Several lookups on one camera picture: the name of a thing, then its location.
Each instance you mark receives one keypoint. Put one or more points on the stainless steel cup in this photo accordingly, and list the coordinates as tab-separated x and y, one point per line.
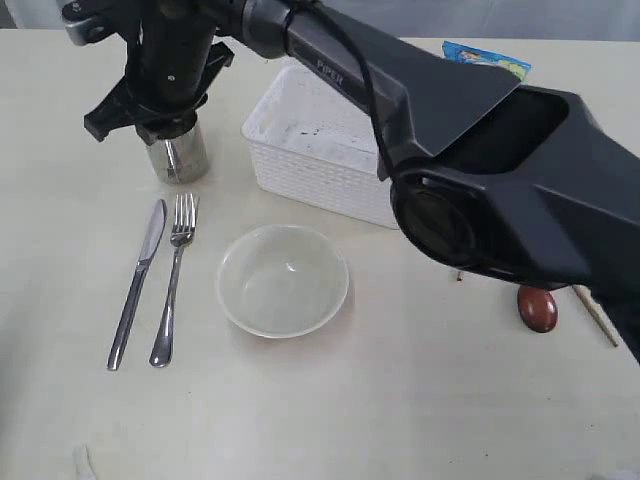
180	160

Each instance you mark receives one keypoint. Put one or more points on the brown wooden spoon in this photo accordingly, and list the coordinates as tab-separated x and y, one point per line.
537	309

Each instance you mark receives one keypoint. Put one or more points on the white patterned ceramic bowl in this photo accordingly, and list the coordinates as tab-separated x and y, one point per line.
282	281

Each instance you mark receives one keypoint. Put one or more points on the blue chips bag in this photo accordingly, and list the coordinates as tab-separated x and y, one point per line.
469	55

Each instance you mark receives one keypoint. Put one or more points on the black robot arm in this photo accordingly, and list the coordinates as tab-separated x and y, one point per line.
488	175

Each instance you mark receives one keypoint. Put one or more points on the silver metal fork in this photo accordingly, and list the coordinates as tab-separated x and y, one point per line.
182	235

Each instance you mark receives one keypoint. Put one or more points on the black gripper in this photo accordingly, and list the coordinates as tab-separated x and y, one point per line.
171	62

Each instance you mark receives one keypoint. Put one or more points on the silver metal knife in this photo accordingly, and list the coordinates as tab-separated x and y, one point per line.
149	247

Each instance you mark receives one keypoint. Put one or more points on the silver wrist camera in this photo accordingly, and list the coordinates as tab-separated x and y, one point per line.
91	21

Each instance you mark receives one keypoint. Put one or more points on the white plastic woven basket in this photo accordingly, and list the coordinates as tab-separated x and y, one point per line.
308	144

